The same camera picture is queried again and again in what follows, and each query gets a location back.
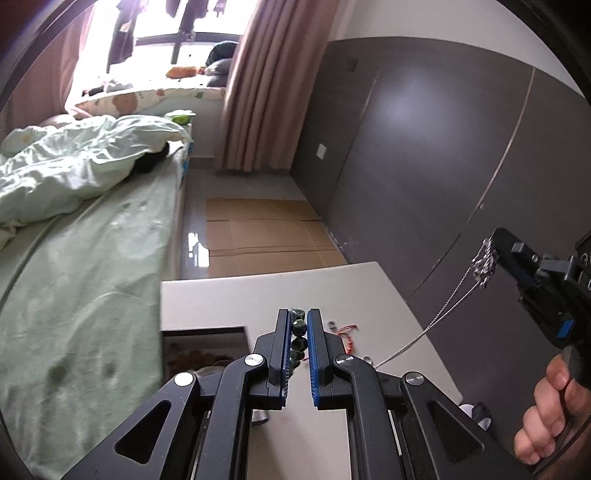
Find red string bracelet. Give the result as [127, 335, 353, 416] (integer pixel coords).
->
[325, 323, 358, 356]

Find silver chain necklace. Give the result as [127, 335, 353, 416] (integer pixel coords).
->
[374, 237, 502, 370]

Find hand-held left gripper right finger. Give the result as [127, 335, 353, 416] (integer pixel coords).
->
[307, 308, 532, 480]

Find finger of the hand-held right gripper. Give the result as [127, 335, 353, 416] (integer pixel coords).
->
[489, 227, 575, 350]
[510, 242, 579, 278]

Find black jewelry box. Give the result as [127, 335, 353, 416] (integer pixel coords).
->
[159, 325, 269, 425]

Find printed window seat cushion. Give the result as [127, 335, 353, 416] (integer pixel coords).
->
[69, 87, 227, 121]

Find pink pillow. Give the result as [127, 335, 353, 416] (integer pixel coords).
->
[39, 113, 77, 130]

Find white grey slipper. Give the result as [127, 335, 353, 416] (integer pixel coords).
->
[459, 401, 496, 432]

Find green bead bracelet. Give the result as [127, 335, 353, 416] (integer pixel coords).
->
[285, 307, 309, 384]

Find cartoon print bed side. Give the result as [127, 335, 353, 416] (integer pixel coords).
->
[178, 138, 195, 185]

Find dark hanging garment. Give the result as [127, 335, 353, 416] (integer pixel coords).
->
[180, 0, 199, 42]
[108, 0, 139, 65]

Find cardboard sheet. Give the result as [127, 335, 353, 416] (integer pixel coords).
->
[205, 198, 348, 280]

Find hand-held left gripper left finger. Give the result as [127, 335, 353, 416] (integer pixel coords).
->
[60, 308, 296, 480]

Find green bed sheet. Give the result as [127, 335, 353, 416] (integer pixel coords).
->
[0, 175, 185, 476]

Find black cushion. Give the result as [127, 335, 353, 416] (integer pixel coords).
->
[205, 41, 241, 65]

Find clothes on window seat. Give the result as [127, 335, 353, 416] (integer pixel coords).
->
[83, 78, 134, 97]

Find grey wardrobe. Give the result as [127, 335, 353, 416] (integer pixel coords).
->
[291, 39, 591, 416]

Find person's right hand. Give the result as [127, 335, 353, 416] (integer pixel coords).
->
[513, 355, 591, 464]

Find light green quilt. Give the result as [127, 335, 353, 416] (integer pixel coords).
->
[0, 114, 195, 250]

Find grey pillow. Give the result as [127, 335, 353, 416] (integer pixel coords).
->
[203, 59, 234, 88]

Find pink curtain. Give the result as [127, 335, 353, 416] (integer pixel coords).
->
[217, 0, 331, 174]
[9, 0, 95, 132]

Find white low table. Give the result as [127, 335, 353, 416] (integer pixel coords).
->
[159, 261, 464, 480]

